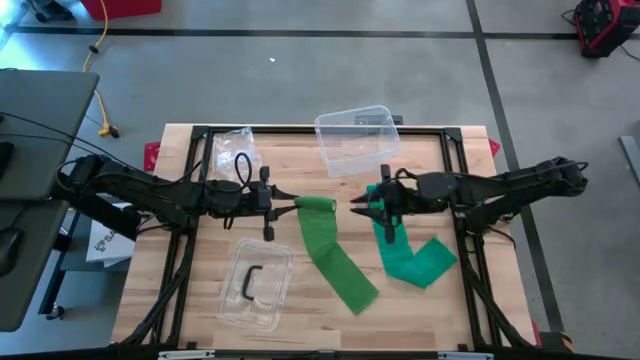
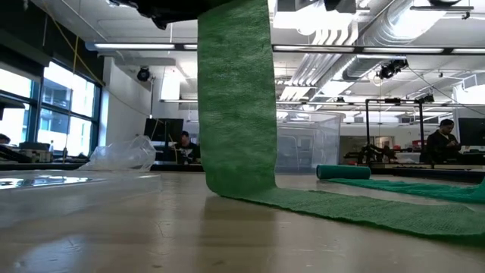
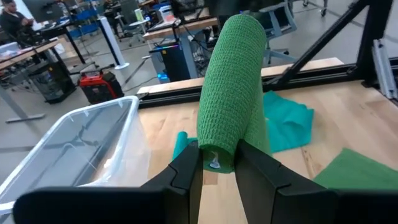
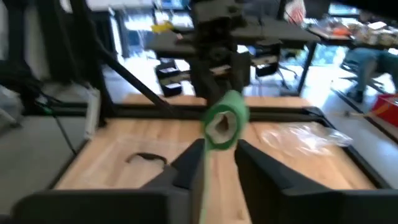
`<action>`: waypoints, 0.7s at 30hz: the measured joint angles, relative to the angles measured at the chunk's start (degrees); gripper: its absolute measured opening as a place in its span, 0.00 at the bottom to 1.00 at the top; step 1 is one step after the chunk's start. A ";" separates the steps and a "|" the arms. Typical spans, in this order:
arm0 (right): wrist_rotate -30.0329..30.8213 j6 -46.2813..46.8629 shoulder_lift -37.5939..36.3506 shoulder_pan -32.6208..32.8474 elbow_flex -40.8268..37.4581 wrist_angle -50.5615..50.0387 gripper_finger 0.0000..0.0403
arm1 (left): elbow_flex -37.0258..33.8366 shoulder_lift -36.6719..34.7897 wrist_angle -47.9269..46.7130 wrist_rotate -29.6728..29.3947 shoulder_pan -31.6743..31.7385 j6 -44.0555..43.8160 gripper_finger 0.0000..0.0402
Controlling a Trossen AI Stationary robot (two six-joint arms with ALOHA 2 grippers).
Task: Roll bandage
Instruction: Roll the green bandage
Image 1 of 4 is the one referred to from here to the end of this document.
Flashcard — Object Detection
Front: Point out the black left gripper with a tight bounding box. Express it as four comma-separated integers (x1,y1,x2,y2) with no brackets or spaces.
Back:
244,166,301,242

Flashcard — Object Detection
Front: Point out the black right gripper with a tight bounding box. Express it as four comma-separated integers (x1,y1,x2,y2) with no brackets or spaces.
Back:
349,163,421,245

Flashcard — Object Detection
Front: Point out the teal green ribbed bandage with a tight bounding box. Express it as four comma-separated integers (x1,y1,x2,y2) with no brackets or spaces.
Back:
366,183,459,290

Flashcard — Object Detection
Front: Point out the clear plastic bag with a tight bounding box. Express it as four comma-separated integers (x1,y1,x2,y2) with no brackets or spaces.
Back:
211,126,264,189

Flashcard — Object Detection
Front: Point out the clear plastic container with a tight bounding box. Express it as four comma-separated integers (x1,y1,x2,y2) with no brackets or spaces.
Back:
313,103,403,180

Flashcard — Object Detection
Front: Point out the clear plastic tray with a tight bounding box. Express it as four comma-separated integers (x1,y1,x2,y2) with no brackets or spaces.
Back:
215,237,297,334

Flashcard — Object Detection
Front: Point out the white printed cardboard box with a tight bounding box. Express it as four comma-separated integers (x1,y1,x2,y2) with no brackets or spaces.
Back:
84,202,137,269

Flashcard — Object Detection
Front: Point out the black and orange box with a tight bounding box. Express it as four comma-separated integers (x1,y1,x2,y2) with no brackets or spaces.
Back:
531,319,575,354

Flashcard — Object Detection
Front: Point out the black desk leg with caster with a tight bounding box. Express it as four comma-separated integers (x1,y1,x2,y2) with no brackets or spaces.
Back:
38,212,81,321

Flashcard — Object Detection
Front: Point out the red bin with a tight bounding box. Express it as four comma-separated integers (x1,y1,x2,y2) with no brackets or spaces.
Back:
79,0,164,22

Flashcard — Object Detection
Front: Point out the grey desk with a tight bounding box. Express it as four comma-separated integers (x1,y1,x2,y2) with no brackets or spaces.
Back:
0,68,101,334

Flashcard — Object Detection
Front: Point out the grey metal bar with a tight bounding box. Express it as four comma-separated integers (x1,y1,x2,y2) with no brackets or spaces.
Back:
618,134,640,189

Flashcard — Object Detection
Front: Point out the black computer mouse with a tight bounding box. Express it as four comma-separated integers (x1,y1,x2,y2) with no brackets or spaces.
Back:
0,227,24,277

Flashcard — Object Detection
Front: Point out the dark wheeled base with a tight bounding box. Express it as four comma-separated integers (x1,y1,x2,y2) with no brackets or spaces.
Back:
22,0,75,24

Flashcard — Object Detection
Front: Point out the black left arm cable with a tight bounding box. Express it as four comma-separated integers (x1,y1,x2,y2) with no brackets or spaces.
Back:
233,151,254,187

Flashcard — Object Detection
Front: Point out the black aluminium table frame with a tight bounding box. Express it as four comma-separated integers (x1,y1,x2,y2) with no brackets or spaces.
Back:
115,123,541,360

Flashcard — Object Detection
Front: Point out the black U-shaped handle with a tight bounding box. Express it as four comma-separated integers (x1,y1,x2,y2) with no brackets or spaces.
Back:
241,264,264,302

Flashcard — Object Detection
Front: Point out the silver mounting bracket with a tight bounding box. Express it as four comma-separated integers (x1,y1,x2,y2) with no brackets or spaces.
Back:
157,349,216,360
437,351,495,360

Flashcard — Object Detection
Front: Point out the yellow power cable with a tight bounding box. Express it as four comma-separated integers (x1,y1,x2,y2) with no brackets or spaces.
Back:
82,0,121,140

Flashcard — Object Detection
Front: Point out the thin black desk cable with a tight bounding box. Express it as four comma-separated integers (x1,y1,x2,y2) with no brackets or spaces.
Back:
0,112,126,166
0,132,89,151

